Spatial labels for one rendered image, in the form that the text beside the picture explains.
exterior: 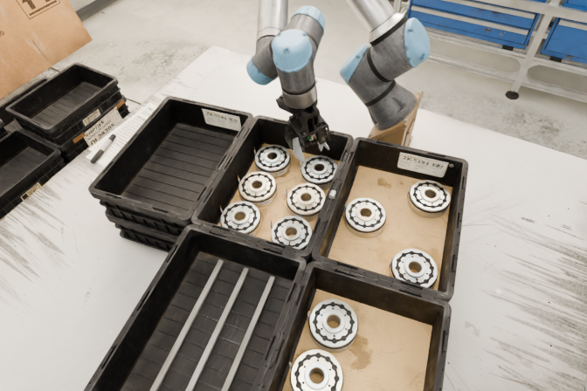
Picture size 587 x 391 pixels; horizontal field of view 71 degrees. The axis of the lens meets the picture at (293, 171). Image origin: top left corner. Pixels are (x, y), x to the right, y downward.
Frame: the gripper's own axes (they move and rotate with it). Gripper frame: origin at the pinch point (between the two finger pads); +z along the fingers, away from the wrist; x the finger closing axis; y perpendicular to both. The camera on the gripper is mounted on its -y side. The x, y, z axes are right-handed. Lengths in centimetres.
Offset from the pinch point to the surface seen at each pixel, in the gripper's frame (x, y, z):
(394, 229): 10.1, 24.7, 13.2
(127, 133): -47, -60, 18
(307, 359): -23.6, 43.6, 5.9
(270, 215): -16.2, 6.3, 9.7
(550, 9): 167, -62, 57
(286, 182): -7.9, -1.8, 10.8
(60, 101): -78, -124, 36
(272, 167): -9.5, -6.7, 7.7
